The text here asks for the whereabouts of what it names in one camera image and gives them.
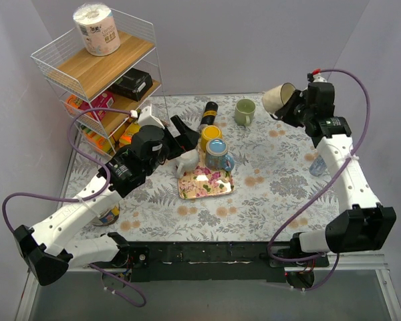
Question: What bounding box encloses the cream mug with black handle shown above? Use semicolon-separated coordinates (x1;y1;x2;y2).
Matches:
262;82;296;119

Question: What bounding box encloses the white grey mug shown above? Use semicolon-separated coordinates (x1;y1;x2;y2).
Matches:
175;149;199;179

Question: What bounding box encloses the blue glazed mug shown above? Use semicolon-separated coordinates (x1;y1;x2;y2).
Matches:
205;138;235;172

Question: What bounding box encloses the light green ceramic mug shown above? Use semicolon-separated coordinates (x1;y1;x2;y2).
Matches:
234;98;256;126

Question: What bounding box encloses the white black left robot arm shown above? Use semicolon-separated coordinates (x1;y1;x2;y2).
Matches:
13;116;200;286

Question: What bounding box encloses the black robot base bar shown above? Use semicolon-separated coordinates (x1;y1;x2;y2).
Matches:
90;239;330;284

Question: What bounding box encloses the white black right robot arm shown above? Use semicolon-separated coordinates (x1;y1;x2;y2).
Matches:
262;82;396;266

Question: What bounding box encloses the yellow mug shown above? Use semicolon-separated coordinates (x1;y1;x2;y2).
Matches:
200;125;223;152

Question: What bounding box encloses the black cylindrical bottle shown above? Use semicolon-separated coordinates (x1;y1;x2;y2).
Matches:
198;101;219;132

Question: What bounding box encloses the orange yellow sponge pack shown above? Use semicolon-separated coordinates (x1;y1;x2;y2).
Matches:
119;121;140;148

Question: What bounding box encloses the floral serving tray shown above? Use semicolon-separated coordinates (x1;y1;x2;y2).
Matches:
178;162;235;199

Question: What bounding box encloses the black box on shelf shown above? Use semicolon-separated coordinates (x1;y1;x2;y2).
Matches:
108;68;153;102

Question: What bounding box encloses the pink snack box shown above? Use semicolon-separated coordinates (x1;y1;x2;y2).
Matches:
78;90;114;120

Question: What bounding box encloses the colourful sponge stack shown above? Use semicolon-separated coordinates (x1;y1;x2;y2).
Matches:
82;128;114;154

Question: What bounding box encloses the orange snack bag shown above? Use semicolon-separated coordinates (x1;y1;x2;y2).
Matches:
64;94;84;116

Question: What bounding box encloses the wrapped toilet paper roll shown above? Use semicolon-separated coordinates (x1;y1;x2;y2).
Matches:
73;3;121;57

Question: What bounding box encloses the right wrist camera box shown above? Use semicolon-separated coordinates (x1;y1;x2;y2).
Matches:
307;69;328;83

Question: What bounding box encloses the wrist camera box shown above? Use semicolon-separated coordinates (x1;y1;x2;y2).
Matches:
130;104;165;129
307;69;328;83

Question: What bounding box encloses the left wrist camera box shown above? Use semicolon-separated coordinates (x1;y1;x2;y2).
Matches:
130;104;165;129

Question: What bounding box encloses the white wire shelf rack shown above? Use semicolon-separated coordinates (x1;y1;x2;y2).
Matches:
31;9;170;158

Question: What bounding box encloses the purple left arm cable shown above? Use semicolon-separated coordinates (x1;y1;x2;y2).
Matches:
2;108;148;308

